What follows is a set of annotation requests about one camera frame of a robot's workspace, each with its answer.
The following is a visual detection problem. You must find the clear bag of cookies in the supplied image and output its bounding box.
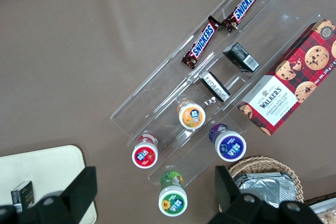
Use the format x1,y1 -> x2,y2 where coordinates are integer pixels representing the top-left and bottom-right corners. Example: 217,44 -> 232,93
318,211 -> 336,224

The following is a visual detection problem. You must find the clear acrylic stepped snack stand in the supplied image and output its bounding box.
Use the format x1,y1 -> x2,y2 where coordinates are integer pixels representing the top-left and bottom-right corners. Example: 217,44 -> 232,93
167,0 -> 326,135

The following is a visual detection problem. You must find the cream plastic tray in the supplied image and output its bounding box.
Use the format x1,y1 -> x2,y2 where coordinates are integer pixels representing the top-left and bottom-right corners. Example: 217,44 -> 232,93
0,144 -> 98,224

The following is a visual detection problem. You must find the red lidded yogurt cup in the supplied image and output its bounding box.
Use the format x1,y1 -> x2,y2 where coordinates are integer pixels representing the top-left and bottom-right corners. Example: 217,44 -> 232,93
131,134 -> 160,169

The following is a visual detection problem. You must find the red Walkers shortbread box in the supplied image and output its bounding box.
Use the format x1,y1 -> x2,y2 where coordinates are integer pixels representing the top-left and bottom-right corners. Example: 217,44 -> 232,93
236,18 -> 336,137

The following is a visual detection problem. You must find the light wicker basket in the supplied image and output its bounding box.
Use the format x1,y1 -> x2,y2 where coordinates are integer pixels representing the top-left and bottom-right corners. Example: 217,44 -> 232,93
227,155 -> 305,204

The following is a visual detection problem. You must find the white plastic bin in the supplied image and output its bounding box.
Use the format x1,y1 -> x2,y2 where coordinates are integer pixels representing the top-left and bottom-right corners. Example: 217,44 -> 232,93
311,199 -> 336,224

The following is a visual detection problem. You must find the clear acrylic stepped cup stand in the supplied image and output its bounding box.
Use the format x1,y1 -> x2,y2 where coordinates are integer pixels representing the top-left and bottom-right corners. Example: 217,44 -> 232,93
110,60 -> 253,190

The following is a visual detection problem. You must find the purple lidded yogurt cup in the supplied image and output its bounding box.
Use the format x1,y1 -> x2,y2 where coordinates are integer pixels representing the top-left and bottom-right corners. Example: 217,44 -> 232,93
208,123 -> 247,163

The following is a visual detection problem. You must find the green lidded yogurt cup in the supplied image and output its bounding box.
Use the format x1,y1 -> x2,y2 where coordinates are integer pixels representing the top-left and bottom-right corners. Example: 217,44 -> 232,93
157,170 -> 188,217

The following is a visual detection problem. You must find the orange lidded yogurt cup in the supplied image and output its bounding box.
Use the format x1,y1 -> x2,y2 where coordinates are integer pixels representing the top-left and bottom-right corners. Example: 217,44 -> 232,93
176,99 -> 206,130

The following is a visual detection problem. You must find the aluminium foil tray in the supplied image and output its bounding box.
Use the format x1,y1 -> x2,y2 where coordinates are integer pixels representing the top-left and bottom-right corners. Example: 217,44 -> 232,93
233,172 -> 299,209

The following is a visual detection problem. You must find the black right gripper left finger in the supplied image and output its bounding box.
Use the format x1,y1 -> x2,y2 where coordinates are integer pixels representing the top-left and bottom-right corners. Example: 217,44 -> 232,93
35,166 -> 98,224

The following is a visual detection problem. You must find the small black box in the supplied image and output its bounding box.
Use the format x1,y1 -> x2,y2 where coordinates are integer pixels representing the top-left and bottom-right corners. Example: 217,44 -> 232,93
10,180 -> 35,214
222,42 -> 260,73
198,71 -> 232,103

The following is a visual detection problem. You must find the Snickers chocolate bar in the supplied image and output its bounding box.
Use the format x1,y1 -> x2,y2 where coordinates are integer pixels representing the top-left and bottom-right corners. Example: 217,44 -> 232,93
222,0 -> 265,34
181,15 -> 221,70

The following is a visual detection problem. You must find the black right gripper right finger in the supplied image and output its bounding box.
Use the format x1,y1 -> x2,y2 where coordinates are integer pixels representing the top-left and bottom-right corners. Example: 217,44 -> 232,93
209,165 -> 266,224

